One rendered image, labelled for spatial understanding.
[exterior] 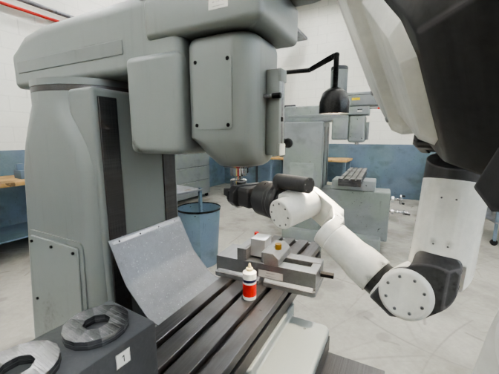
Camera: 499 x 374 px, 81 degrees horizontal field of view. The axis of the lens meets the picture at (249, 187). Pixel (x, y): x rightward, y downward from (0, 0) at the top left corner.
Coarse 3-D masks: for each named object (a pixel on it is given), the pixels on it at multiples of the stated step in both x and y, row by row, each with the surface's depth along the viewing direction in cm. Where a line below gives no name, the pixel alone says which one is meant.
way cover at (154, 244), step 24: (120, 240) 91; (144, 240) 98; (168, 240) 106; (120, 264) 88; (144, 264) 95; (168, 264) 102; (192, 264) 110; (144, 288) 90; (168, 288) 96; (192, 288) 102; (144, 312) 85; (168, 312) 89
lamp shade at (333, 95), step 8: (328, 88) 70; (336, 88) 68; (328, 96) 68; (336, 96) 68; (344, 96) 68; (320, 104) 70; (328, 104) 68; (336, 104) 68; (344, 104) 68; (320, 112) 70; (328, 112) 68; (336, 112) 68; (344, 112) 68
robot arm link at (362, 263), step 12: (336, 240) 55; (348, 240) 55; (360, 240) 55; (336, 252) 55; (348, 252) 54; (360, 252) 53; (372, 252) 52; (348, 264) 53; (360, 264) 52; (372, 264) 51; (384, 264) 51; (408, 264) 48; (348, 276) 54; (360, 276) 51; (372, 276) 50; (360, 288) 53; (372, 288) 50
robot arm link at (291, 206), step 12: (276, 180) 66; (288, 180) 63; (300, 180) 61; (312, 180) 61; (264, 192) 68; (276, 192) 66; (288, 192) 64; (300, 192) 63; (312, 192) 64; (264, 204) 67; (276, 204) 61; (288, 204) 59; (300, 204) 60; (312, 204) 62; (276, 216) 62; (288, 216) 59; (300, 216) 60; (312, 216) 64
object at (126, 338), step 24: (96, 312) 46; (120, 312) 46; (48, 336) 42; (72, 336) 40; (96, 336) 40; (120, 336) 42; (144, 336) 44; (0, 360) 36; (24, 360) 37; (48, 360) 36; (72, 360) 38; (96, 360) 38; (120, 360) 41; (144, 360) 44
